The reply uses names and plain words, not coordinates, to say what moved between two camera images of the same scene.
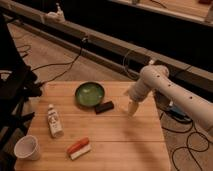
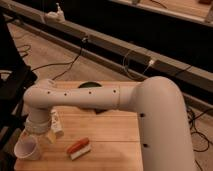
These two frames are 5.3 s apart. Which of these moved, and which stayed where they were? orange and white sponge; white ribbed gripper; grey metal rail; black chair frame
Moved: white ribbed gripper
Stayed: grey metal rail; orange and white sponge; black chair frame
